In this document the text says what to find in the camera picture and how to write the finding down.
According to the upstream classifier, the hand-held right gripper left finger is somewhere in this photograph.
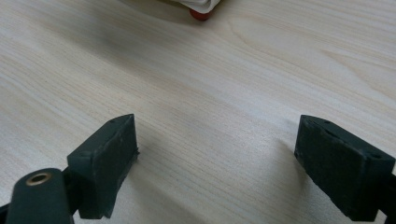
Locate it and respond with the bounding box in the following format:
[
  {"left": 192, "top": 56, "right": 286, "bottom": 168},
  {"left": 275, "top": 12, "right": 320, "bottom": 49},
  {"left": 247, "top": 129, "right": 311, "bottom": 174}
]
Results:
[{"left": 66, "top": 113, "right": 140, "bottom": 220}]

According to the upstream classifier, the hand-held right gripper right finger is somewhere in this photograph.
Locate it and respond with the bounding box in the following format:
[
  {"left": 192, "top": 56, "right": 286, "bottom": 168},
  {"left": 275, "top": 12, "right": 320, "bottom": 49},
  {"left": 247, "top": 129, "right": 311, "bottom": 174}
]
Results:
[{"left": 293, "top": 114, "right": 396, "bottom": 222}]

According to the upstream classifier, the red round object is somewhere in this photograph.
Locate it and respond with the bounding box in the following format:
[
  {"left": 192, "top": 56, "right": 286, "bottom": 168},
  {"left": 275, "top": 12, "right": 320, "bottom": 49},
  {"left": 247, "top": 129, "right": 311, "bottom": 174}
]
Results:
[{"left": 189, "top": 8, "right": 215, "bottom": 22}]

